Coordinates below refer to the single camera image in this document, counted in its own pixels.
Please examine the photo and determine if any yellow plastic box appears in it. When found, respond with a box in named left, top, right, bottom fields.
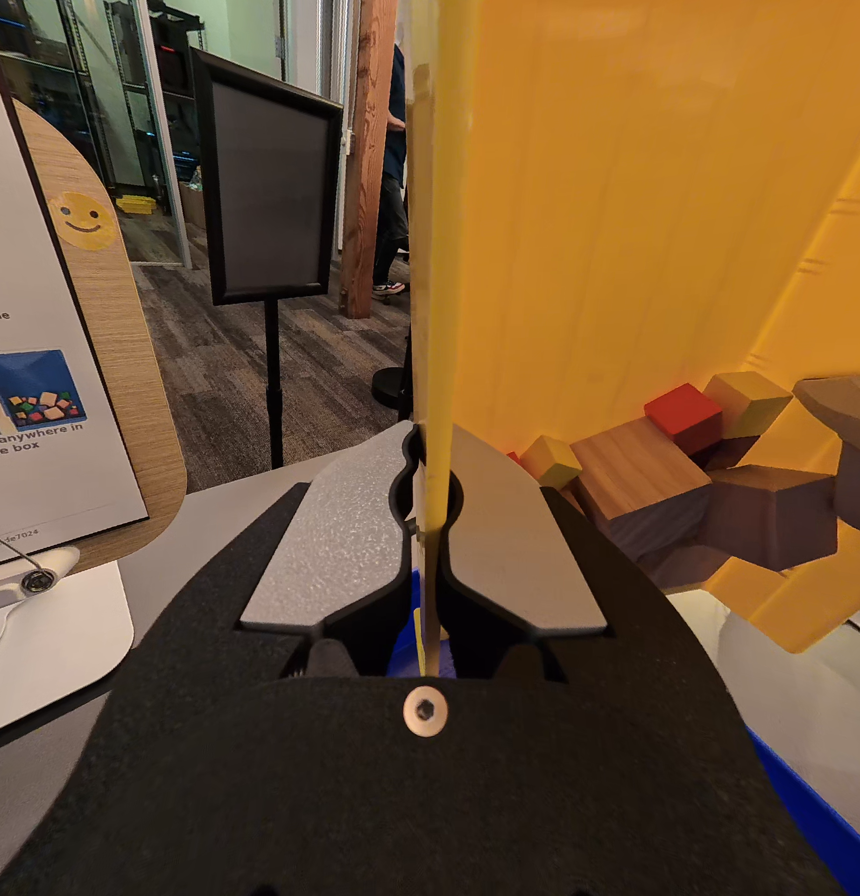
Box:
left=405, top=0, right=860, bottom=676

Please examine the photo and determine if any pile of wooden cubes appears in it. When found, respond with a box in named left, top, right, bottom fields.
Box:
left=507, top=371, right=840, bottom=589

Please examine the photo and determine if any black sign frame stand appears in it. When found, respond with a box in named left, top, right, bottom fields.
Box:
left=190, top=48, right=345, bottom=470

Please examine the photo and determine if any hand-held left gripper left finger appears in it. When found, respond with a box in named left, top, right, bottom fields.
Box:
left=240, top=422, right=424, bottom=639

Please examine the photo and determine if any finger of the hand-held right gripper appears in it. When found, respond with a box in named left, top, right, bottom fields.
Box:
left=793, top=376, right=860, bottom=539

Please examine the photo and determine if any printed instruction sheet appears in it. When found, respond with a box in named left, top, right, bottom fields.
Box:
left=0, top=42, right=149, bottom=569

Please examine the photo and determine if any tall black pole stand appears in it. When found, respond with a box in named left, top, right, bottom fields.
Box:
left=371, top=336, right=413, bottom=410

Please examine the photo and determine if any yellow smiley sticker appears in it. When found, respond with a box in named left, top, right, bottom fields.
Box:
left=48, top=191, right=118, bottom=252

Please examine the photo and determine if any blue plastic box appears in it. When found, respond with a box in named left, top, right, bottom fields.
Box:
left=388, top=567, right=860, bottom=896

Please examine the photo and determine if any instruction sheet on stand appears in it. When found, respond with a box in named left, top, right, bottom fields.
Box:
left=0, top=98, right=188, bottom=739

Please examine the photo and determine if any black shelving rack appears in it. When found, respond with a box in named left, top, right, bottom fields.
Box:
left=0, top=0, right=207, bottom=197

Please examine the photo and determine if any wooden support post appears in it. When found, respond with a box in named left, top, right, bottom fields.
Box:
left=339, top=0, right=399, bottom=319

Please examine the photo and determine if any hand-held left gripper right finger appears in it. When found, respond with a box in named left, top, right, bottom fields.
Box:
left=437, top=423, right=608, bottom=639

